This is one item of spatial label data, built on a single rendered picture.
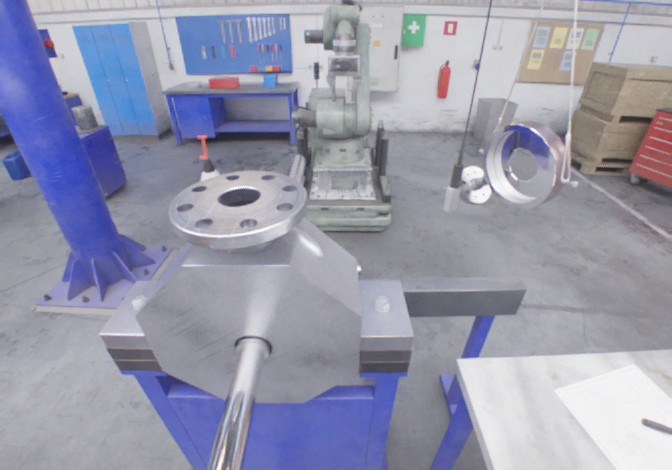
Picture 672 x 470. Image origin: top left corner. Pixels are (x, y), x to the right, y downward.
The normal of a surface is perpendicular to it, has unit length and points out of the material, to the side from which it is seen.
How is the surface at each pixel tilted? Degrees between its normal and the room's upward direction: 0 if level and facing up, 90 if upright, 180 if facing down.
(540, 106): 90
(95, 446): 0
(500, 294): 90
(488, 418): 0
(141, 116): 90
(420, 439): 0
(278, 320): 90
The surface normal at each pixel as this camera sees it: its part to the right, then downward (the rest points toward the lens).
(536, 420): 0.00, -0.85
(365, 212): -0.01, 0.53
